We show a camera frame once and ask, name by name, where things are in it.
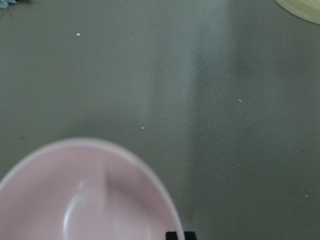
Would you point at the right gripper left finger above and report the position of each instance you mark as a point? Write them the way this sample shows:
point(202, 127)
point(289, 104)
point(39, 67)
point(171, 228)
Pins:
point(171, 235)

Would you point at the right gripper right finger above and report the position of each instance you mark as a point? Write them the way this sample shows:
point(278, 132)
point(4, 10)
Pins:
point(190, 235)

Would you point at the small pink bowl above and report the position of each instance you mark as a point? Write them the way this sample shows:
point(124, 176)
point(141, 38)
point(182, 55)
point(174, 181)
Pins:
point(85, 189)

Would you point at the wooden stand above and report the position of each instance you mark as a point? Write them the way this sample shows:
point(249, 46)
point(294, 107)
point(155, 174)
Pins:
point(308, 10)

